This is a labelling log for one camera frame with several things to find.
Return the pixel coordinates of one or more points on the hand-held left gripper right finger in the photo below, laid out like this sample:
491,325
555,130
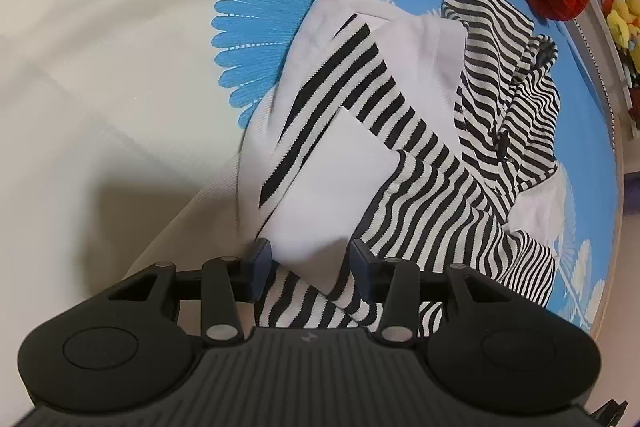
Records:
361,263

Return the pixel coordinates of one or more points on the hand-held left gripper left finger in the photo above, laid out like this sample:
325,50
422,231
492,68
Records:
261,263

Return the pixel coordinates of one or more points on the black and white striped garment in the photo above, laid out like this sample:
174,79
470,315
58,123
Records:
450,217

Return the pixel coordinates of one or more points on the blue fan print bed sheet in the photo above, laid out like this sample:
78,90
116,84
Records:
125,57

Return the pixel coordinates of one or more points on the yellow plush toy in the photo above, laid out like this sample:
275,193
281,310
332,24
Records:
622,19

